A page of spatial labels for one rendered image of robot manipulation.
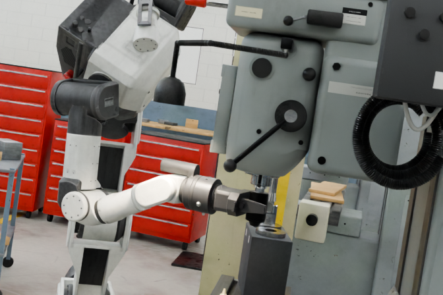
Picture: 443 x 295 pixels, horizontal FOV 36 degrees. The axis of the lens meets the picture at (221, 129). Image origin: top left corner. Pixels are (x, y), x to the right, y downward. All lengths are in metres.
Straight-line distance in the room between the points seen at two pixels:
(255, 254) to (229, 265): 1.47
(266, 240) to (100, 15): 0.79
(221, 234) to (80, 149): 1.71
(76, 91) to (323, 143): 0.68
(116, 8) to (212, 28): 8.84
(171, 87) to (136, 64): 0.37
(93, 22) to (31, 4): 9.75
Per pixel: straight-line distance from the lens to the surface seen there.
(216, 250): 3.43
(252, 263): 1.98
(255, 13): 1.50
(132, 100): 1.91
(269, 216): 2.09
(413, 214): 1.72
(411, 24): 1.25
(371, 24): 1.49
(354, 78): 1.48
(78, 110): 1.80
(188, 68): 10.80
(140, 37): 1.79
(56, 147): 6.68
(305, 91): 1.50
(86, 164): 1.80
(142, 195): 1.68
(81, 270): 2.36
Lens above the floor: 1.48
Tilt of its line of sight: 3 degrees down
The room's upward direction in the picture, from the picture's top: 9 degrees clockwise
